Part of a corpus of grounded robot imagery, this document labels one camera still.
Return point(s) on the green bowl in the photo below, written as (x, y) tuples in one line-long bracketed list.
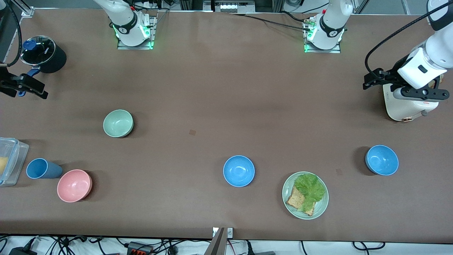
[(118, 123)]

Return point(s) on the grey control box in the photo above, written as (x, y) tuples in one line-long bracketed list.
[(231, 6)]

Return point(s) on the blue cup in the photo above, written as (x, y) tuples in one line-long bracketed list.
[(44, 169)]

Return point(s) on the aluminium frame post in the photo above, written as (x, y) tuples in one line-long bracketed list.
[(27, 9)]

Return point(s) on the cream white toaster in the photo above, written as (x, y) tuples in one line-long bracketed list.
[(400, 109)]

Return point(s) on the green plate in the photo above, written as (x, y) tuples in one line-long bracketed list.
[(320, 209)]

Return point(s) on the yellow food piece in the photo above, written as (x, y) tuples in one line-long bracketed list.
[(3, 165)]

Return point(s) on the pink bowl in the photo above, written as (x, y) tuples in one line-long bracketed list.
[(74, 186)]

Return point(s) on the glass lid blue knob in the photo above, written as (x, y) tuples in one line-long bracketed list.
[(42, 51)]

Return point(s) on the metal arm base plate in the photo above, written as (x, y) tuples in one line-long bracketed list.
[(153, 35), (324, 51)]

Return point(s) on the black orange power adapter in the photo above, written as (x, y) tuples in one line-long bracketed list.
[(139, 248)]

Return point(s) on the clear plastic container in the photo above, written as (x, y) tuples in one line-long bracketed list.
[(16, 159)]

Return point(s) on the brown bread slice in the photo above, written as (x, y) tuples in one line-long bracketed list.
[(294, 200)]

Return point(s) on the blue bowl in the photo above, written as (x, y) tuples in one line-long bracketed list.
[(382, 160), (239, 171)]

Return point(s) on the green lettuce leaf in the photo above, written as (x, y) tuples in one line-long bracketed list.
[(310, 187)]

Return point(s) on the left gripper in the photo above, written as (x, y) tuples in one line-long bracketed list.
[(390, 76)]

